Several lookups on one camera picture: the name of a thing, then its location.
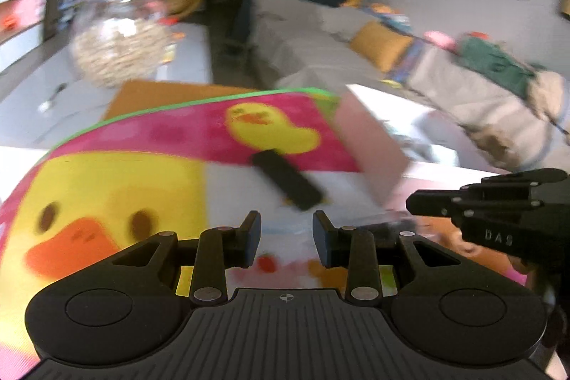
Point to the glass jar of peanuts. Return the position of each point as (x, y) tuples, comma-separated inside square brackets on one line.
[(118, 41)]

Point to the green garment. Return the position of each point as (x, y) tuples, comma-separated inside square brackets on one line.
[(494, 64)]

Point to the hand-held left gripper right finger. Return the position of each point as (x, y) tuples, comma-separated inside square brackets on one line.
[(319, 237)]

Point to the black remote control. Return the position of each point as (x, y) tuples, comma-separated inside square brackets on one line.
[(287, 179)]

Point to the orange bear printed blanket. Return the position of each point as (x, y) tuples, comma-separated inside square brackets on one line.
[(441, 234)]

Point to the grey covered sofa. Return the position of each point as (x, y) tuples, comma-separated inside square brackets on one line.
[(303, 46)]

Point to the pale cardboard box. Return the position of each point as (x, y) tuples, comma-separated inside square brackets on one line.
[(369, 148)]

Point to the grey pillow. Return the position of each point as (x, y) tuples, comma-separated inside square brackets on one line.
[(343, 21)]

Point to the duck printed mat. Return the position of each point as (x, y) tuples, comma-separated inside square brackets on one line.
[(133, 170)]

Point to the yellow cushion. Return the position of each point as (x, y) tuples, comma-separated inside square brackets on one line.
[(380, 46)]

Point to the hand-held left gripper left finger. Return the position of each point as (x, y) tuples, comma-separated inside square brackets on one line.
[(254, 235)]

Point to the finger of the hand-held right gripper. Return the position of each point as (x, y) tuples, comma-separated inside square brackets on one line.
[(441, 204), (521, 182)]

